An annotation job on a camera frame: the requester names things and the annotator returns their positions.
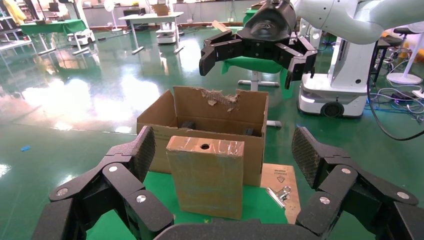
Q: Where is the large open brown carton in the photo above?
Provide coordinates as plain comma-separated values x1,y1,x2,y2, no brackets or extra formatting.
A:
136,86,270,187

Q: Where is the long black arm cable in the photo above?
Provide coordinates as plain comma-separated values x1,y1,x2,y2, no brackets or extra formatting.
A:
365,39,424,142

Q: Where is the grey metal shelf rack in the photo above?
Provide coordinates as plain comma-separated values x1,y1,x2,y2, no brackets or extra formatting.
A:
0,6,38,56

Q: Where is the white standing fan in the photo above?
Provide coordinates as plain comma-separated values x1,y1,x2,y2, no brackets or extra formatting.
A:
103,0,124,33
386,21,424,86

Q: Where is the open cardboard box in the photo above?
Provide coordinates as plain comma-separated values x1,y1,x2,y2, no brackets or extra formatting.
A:
151,3,172,17

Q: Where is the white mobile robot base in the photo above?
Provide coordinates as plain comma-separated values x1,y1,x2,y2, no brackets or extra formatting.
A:
155,21,177,45
66,28,97,47

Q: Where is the black equipment case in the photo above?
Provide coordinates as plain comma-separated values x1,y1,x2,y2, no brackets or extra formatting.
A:
123,6,147,17

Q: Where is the white wheeled background robot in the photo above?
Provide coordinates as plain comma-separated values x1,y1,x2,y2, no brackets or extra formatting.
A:
297,18,377,119

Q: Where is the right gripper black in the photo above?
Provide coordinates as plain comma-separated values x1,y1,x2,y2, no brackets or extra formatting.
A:
198,0,319,91

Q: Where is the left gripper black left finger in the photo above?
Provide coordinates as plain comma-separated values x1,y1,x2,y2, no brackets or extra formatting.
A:
31,125,175,240

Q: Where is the silver binder clip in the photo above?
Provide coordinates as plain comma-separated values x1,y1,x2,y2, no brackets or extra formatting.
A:
265,185,293,210

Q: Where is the small taped cardboard box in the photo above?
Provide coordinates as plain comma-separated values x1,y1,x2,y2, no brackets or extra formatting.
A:
165,135,246,221

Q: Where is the floor cable tangle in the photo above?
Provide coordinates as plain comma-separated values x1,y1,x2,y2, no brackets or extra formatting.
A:
364,86,424,125

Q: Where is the yellow hanging cloth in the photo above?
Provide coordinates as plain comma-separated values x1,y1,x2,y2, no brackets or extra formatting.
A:
2,0,27,25

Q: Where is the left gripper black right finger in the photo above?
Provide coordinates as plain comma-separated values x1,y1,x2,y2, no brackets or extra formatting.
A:
291,126,424,240

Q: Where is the black round stool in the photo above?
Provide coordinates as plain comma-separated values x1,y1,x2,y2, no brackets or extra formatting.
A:
370,34,404,84
392,27,419,38

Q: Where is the green cloth covered table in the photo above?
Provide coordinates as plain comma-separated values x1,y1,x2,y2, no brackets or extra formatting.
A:
242,8,259,27
19,18,90,56
220,26,296,100

